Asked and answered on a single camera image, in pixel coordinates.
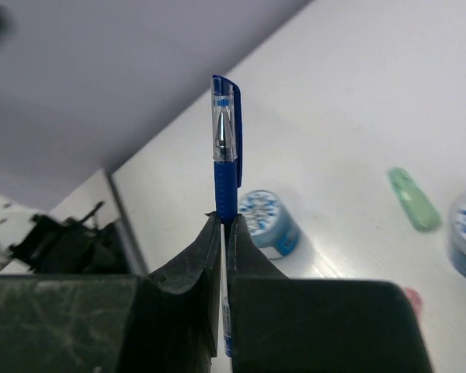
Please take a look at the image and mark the pink correction tape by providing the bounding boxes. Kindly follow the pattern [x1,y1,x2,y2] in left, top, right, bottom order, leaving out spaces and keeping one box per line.
[404,288,423,319]

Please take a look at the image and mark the blue jar near centre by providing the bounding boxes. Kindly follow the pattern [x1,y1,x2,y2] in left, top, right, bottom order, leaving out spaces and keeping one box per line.
[238,190,300,260]

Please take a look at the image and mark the blue pen cap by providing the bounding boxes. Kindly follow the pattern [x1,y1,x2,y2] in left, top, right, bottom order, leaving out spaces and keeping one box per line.
[210,75,243,188]

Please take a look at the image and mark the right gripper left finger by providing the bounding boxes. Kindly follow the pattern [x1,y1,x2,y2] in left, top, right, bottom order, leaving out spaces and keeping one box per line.
[0,214,221,372]

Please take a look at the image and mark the blue pen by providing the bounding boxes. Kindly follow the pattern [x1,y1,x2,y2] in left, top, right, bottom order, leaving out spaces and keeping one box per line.
[214,161,238,357]

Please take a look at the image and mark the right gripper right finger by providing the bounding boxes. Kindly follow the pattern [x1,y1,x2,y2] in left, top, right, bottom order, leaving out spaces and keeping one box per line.
[227,216,433,372]

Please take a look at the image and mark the green correction tape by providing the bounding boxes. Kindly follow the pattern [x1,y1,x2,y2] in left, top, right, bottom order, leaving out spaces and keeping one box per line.
[387,167,442,232]

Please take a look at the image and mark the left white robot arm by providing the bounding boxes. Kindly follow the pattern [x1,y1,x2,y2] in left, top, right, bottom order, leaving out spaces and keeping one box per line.
[0,171,130,274]

